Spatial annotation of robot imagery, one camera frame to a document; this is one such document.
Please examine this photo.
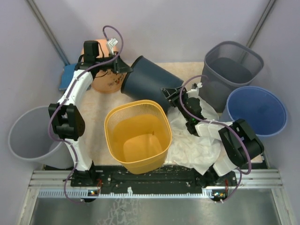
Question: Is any grey round bin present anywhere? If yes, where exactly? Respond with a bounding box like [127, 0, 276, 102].
[8, 106, 74, 169]

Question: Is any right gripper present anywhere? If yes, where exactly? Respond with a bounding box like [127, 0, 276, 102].
[160, 86, 191, 122]

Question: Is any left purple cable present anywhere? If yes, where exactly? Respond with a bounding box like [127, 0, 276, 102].
[47, 25, 124, 204]

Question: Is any black mounting rail base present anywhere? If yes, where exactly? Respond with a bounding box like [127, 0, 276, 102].
[71, 165, 237, 194]

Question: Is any grey mesh bin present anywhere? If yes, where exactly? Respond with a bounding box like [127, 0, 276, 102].
[199, 41, 264, 113]

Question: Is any aluminium frame rail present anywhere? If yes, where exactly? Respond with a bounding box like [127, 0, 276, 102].
[29, 169, 283, 189]

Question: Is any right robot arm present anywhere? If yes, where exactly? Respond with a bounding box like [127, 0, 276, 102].
[161, 87, 264, 186]

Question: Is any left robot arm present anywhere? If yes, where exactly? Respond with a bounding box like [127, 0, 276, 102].
[48, 38, 132, 186]

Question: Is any black round bin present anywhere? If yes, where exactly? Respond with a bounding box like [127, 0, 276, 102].
[120, 56, 183, 113]

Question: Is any yellow slotted plastic basket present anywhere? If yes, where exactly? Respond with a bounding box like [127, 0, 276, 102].
[104, 100, 173, 174]

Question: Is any white crumpled cloth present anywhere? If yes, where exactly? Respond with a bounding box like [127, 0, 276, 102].
[165, 107, 221, 175]

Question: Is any blue folded cloth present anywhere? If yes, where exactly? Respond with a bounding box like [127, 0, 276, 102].
[59, 63, 76, 91]

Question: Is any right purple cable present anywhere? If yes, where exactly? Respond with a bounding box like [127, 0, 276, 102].
[179, 75, 253, 204]

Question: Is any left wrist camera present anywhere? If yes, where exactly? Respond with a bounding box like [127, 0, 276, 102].
[106, 38, 118, 55]

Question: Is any grey slotted cable duct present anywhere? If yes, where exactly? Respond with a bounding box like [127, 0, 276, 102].
[37, 186, 237, 199]

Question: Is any blue round bin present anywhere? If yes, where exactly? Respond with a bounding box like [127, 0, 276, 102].
[219, 86, 288, 139]

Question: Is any purple cable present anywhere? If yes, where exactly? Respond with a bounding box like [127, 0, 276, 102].
[47, 25, 124, 204]
[179, 75, 253, 204]

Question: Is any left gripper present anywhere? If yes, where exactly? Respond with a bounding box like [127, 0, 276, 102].
[96, 51, 134, 74]

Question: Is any peach plastic bucket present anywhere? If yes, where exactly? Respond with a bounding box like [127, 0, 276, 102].
[75, 39, 126, 93]

